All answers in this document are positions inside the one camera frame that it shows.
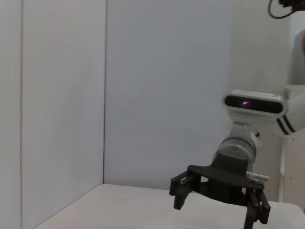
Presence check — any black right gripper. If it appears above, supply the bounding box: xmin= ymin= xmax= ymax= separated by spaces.
xmin=169 ymin=154 xmax=272 ymax=229

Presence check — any silver right flange connector stub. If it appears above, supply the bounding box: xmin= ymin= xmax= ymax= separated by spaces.
xmin=246 ymin=171 xmax=270 ymax=181

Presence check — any white cabinet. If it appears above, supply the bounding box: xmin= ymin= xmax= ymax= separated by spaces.
xmin=277 ymin=128 xmax=305 ymax=214

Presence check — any black mounted device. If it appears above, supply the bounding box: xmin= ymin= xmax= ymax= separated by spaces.
xmin=278 ymin=0 xmax=305 ymax=11

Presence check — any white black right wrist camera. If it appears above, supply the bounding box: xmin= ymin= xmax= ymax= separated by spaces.
xmin=223 ymin=89 xmax=290 ymax=125

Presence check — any dark hanging cable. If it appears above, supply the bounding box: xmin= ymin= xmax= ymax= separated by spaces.
xmin=266 ymin=0 xmax=294 ymax=20

